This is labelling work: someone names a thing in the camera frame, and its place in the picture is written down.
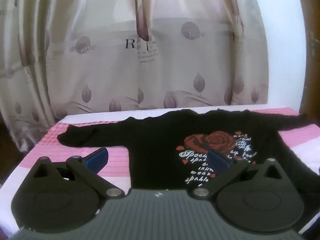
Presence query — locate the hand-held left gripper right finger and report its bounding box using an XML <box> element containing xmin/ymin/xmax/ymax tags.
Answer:
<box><xmin>189</xmin><ymin>149</ymin><xmax>288</xmax><ymax>200</ymax></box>

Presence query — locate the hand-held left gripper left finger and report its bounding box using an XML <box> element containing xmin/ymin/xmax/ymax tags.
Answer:
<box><xmin>31</xmin><ymin>147</ymin><xmax>127</xmax><ymax>200</ymax></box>

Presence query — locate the black sweater with rose print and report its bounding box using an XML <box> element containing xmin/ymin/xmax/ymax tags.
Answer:
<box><xmin>57</xmin><ymin>109</ymin><xmax>320</xmax><ymax>188</ymax></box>

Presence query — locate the pink checked blanket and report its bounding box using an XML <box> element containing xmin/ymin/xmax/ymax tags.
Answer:
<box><xmin>0</xmin><ymin>106</ymin><xmax>320</xmax><ymax>205</ymax></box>

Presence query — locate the beige leaf print curtain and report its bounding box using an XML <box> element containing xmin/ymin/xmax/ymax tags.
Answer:
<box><xmin>0</xmin><ymin>0</ymin><xmax>273</xmax><ymax>153</ymax></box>

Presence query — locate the brown wooden frame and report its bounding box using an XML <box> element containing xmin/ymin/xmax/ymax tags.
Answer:
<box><xmin>298</xmin><ymin>0</ymin><xmax>320</xmax><ymax>117</ymax></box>

